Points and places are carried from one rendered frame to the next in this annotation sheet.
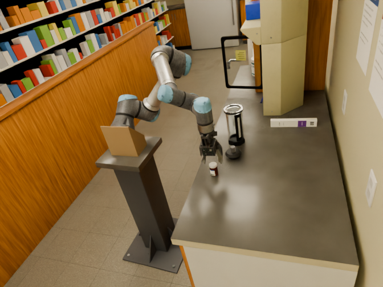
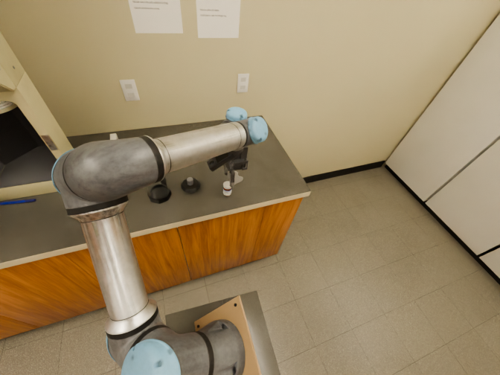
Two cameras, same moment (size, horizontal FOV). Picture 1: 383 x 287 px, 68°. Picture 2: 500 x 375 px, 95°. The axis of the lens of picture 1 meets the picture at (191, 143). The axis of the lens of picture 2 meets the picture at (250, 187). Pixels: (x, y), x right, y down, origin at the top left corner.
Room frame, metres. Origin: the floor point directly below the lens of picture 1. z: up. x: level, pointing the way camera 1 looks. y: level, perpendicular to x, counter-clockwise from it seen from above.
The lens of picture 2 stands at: (1.60, 0.44, 1.82)
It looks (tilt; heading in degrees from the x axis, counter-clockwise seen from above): 50 degrees down; 220
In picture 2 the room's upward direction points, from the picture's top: 9 degrees clockwise
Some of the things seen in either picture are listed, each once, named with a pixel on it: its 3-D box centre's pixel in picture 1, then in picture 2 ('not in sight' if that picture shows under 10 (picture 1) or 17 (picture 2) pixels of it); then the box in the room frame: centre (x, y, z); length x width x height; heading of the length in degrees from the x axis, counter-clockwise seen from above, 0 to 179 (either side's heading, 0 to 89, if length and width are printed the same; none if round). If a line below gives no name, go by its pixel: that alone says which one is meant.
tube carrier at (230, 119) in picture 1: (235, 124); (155, 178); (1.39, -0.27, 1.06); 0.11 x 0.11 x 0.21
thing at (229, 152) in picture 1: (233, 151); (190, 183); (1.26, -0.22, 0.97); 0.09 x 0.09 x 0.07
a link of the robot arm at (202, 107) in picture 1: (203, 110); (235, 125); (1.12, -0.08, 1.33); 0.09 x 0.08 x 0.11; 16
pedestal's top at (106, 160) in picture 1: (129, 151); (222, 357); (1.56, 0.40, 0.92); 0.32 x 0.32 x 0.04; 63
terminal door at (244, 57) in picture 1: (243, 63); not in sight; (2.01, -0.49, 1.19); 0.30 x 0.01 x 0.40; 58
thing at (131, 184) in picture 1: (147, 202); not in sight; (1.56, 0.40, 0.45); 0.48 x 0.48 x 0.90; 63
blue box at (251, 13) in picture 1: (254, 9); not in sight; (1.89, -0.56, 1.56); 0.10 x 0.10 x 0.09; 67
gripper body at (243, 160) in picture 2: (208, 141); (235, 156); (1.11, -0.08, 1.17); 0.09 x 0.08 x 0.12; 160
